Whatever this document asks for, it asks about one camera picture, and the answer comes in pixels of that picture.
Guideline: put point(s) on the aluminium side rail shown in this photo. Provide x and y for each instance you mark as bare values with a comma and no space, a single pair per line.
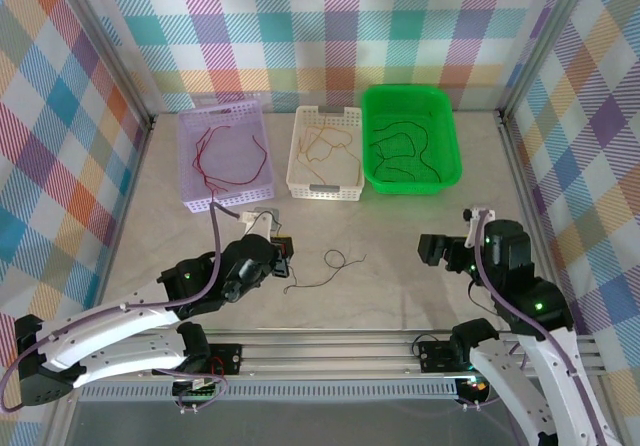
525,191
125,206

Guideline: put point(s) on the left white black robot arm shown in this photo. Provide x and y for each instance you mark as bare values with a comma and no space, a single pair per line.
115,326

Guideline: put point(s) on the aluminium frame post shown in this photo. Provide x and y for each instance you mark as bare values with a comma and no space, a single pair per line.
107,51
550,41

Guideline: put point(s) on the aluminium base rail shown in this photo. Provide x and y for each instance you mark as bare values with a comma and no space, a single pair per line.
325,356

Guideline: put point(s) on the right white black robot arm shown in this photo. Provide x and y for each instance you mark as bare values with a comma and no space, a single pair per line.
560,381

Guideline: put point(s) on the purple perforated plastic basket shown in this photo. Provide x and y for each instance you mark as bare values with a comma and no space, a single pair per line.
235,156

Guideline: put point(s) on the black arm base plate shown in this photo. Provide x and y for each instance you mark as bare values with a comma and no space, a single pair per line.
434,357
227,358

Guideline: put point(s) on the green plastic basket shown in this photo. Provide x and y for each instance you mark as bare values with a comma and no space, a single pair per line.
410,106

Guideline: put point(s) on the white perforated plastic basket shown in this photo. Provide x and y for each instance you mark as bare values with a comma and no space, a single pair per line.
330,171

